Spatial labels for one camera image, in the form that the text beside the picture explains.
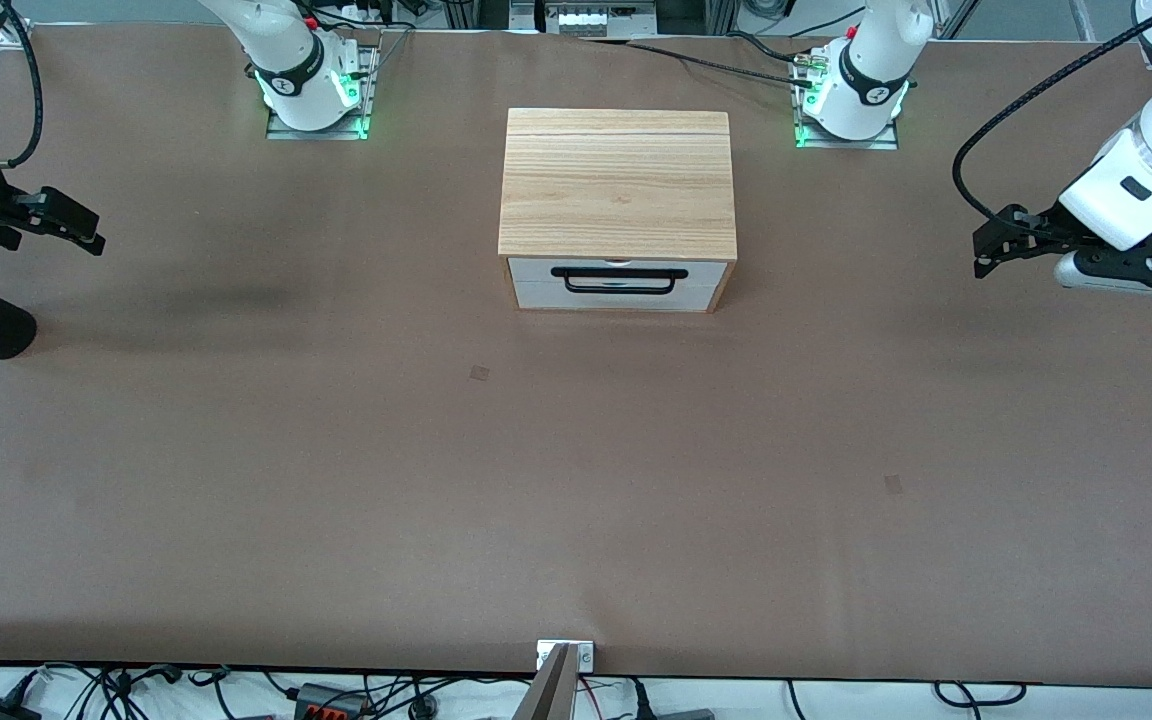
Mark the plain white drawer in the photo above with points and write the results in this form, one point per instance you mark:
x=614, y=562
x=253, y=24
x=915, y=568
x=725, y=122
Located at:
x=536, y=296

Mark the light wooden drawer cabinet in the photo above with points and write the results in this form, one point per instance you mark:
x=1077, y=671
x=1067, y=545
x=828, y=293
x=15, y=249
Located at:
x=616, y=180

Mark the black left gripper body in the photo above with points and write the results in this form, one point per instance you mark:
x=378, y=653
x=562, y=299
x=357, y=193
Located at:
x=1044, y=224

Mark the black box with orange connectors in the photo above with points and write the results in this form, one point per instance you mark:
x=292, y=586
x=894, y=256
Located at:
x=326, y=705

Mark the grey power strip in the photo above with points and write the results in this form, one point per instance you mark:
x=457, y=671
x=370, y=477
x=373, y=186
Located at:
x=586, y=18

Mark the aluminium table corner bracket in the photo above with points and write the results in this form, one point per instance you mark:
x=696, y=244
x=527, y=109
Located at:
x=14, y=38

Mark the brown camera mount post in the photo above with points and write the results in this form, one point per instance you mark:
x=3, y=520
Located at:
x=548, y=700

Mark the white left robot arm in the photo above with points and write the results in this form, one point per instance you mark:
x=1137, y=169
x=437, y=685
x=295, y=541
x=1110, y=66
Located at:
x=866, y=70

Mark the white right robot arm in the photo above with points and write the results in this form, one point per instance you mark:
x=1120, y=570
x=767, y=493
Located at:
x=286, y=60

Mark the small metal edge bracket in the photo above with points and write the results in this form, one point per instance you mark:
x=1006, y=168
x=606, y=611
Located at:
x=586, y=657

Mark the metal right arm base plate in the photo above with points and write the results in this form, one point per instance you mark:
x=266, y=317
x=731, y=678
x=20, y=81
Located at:
x=281, y=133

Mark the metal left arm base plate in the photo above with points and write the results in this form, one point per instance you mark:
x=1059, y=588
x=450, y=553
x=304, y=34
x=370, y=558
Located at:
x=886, y=144

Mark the aluminium frame profile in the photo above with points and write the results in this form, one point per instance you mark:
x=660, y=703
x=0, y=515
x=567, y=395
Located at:
x=956, y=18
x=721, y=15

